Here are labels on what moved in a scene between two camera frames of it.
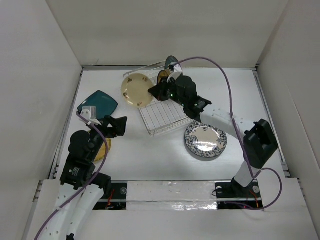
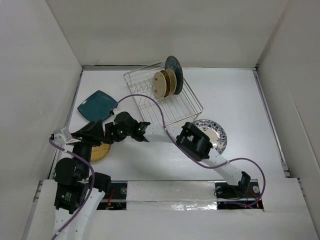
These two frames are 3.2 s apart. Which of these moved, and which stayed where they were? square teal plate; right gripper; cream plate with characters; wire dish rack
Moved: right gripper; cream plate with characters
Stayed: square teal plate; wire dish rack
